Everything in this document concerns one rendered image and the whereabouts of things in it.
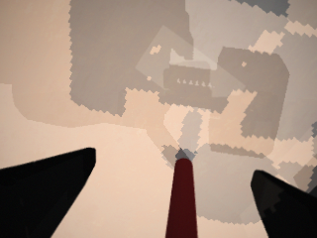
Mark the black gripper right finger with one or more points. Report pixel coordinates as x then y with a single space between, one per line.
285 210

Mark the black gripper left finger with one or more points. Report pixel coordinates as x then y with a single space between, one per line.
36 196

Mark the dark red peg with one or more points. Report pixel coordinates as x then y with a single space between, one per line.
182 219

